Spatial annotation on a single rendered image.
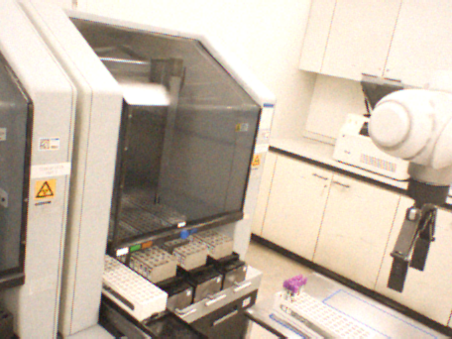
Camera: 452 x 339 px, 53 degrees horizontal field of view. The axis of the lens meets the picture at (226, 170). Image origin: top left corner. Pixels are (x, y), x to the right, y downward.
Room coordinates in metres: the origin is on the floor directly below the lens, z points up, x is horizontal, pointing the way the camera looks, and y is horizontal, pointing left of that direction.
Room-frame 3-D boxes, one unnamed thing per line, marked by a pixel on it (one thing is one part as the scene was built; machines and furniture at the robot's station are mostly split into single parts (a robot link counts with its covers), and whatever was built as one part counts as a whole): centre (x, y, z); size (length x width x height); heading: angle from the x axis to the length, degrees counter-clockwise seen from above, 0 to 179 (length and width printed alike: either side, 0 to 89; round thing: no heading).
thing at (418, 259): (0.93, -0.44, 1.23); 0.03 x 0.01 x 0.07; 53
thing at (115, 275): (1.25, 0.25, 0.83); 0.30 x 0.10 x 0.06; 53
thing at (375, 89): (3.44, -1.16, 1.22); 0.62 x 0.56 x 0.64; 141
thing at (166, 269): (1.36, 0.15, 0.85); 0.12 x 0.02 x 0.06; 143
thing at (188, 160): (1.57, 0.29, 1.28); 0.61 x 0.51 x 0.63; 143
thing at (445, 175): (0.87, -0.39, 1.44); 0.09 x 0.09 x 0.06
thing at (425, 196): (0.87, -0.40, 1.36); 0.08 x 0.07 x 0.09; 143
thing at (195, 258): (1.48, 0.06, 0.85); 0.12 x 0.02 x 0.06; 142
